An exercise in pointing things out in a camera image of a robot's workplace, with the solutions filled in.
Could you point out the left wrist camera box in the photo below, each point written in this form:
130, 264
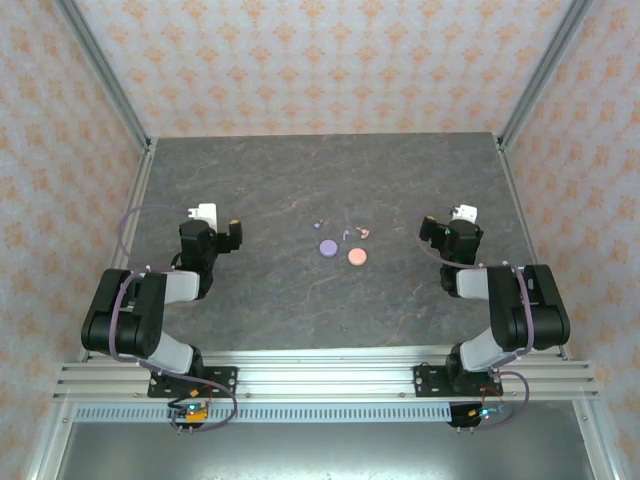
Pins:
205, 212

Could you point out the aluminium frame post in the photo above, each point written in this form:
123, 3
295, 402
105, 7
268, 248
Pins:
545, 65
100, 65

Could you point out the purple earbud charging case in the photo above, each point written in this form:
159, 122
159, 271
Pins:
328, 248

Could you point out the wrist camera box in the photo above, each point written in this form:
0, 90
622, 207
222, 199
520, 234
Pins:
466, 212
205, 212

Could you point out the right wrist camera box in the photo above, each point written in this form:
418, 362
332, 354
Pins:
466, 212

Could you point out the aluminium table side rail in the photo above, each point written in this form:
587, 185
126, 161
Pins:
135, 200
520, 210

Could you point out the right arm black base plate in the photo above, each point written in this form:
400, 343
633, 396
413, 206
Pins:
427, 382

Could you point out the grey metal sheet panel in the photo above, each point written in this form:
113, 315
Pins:
325, 450

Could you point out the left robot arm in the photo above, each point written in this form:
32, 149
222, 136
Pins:
125, 320

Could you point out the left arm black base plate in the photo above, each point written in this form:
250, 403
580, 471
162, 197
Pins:
225, 380

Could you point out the pink earbud charging case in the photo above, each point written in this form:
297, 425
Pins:
357, 257

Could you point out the aluminium mounting beam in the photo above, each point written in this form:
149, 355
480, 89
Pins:
325, 380

